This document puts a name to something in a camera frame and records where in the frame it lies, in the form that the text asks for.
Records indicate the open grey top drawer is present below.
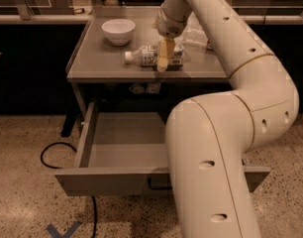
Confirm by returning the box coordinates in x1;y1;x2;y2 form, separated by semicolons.
55;101;269;196

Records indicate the white paper sticker left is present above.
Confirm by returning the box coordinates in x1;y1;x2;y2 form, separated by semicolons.
129;82;145;94

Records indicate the white paper sticker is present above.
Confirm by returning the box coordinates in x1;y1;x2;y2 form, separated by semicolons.
147;83;160;94
129;82;145;94

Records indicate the white paper sticker right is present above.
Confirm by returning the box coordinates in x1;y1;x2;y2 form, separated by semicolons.
147;83;160;94

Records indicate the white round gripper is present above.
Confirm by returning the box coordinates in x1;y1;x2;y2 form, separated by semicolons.
155;4;188;72

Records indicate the white ceramic bowl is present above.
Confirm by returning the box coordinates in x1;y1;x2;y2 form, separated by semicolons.
102;19;136;46

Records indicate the black floor cable left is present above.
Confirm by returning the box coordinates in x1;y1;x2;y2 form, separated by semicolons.
40;141;99;238

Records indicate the black metal drawer handle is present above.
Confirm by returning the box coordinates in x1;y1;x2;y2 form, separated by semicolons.
148;178;172;190

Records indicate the clear crushed plastic bottle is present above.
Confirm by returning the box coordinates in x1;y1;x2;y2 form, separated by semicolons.
182;24;213;51

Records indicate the grey metal cabinet table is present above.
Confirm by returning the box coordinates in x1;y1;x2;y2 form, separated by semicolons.
60;5;232;139

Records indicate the blue tape floor mark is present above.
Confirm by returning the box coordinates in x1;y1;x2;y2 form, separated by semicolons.
46;220;82;238

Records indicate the white labelled plastic bottle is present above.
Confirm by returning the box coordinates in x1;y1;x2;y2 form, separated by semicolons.
125;45;184;67

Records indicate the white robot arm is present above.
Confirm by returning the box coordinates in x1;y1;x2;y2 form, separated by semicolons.
156;0;299;238

